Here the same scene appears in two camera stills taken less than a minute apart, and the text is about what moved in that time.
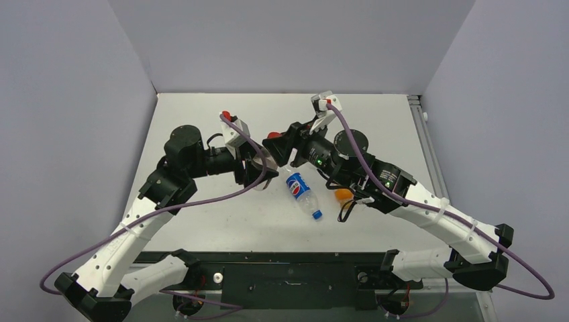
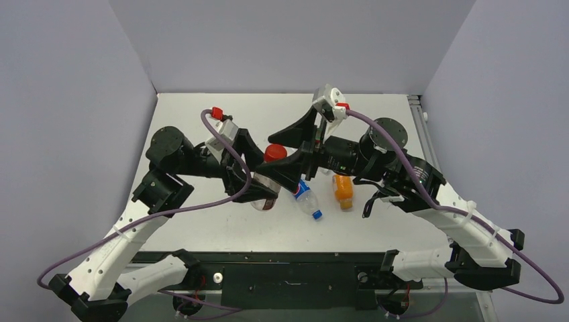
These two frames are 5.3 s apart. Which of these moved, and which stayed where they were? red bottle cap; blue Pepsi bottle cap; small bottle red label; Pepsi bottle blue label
Moved: small bottle red label; red bottle cap
Stayed: Pepsi bottle blue label; blue Pepsi bottle cap
